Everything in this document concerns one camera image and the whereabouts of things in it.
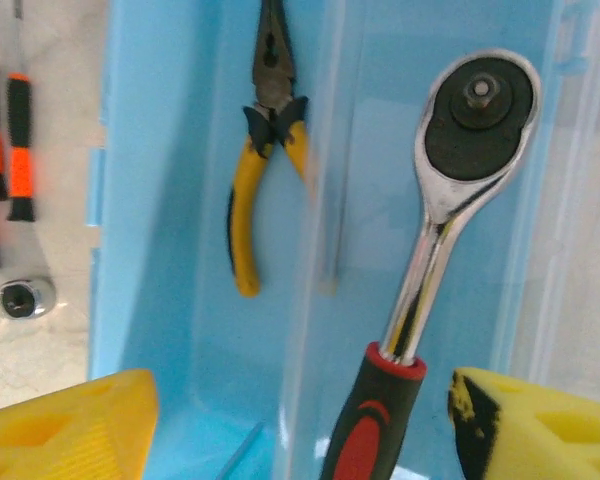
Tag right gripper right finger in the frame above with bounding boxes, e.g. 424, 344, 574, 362
447, 367, 600, 480

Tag large red black ratchet wrench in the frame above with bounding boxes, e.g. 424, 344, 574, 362
319, 47, 544, 480

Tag light blue plastic toolbox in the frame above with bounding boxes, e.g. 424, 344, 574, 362
87, 0, 600, 480

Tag yellow handled long-nose pliers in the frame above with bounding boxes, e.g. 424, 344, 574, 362
226, 0, 312, 300

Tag green handled ratchet wrench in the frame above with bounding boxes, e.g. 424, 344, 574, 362
0, 278, 58, 320

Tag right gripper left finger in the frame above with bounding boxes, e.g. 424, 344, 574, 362
0, 368, 160, 480

